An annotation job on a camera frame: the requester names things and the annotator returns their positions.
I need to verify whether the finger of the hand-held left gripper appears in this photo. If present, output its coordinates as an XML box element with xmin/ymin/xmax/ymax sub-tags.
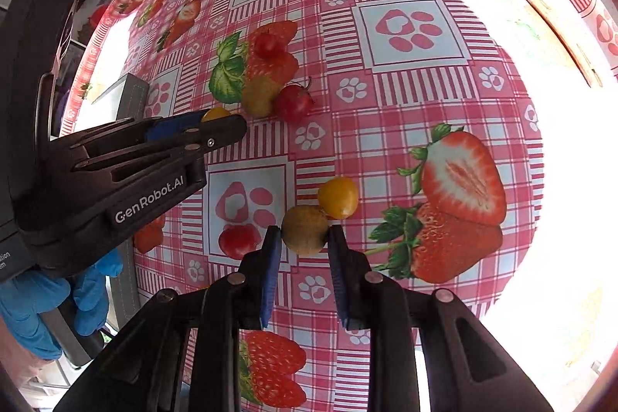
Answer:
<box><xmin>70</xmin><ymin>109</ymin><xmax>207</xmax><ymax>159</ymax></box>
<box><xmin>71</xmin><ymin>114</ymin><xmax>248</xmax><ymax>175</ymax></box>

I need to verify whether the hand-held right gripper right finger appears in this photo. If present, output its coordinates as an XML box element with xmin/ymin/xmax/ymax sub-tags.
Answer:
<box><xmin>328</xmin><ymin>224</ymin><xmax>555</xmax><ymax>412</ymax></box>

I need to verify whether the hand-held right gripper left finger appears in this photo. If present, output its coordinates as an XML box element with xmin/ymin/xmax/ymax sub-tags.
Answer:
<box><xmin>52</xmin><ymin>225</ymin><xmax>283</xmax><ymax>412</ymax></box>

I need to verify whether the green cherry tomato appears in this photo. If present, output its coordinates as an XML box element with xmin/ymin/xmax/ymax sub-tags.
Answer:
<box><xmin>281</xmin><ymin>205</ymin><xmax>330</xmax><ymax>256</ymax></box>
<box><xmin>241</xmin><ymin>76</ymin><xmax>281</xmax><ymax>119</ymax></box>

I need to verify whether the person's left hand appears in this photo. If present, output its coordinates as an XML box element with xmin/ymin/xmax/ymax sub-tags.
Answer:
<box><xmin>0</xmin><ymin>248</ymin><xmax>124</xmax><ymax>361</ymax></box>

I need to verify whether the red cherry tomato with stem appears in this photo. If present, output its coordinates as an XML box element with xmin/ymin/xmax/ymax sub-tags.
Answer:
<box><xmin>273</xmin><ymin>78</ymin><xmax>314</xmax><ymax>123</ymax></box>

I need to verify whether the strawberry print plaid tablecloth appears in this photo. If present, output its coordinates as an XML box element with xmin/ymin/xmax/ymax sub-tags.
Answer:
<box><xmin>60</xmin><ymin>0</ymin><xmax>618</xmax><ymax>412</ymax></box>

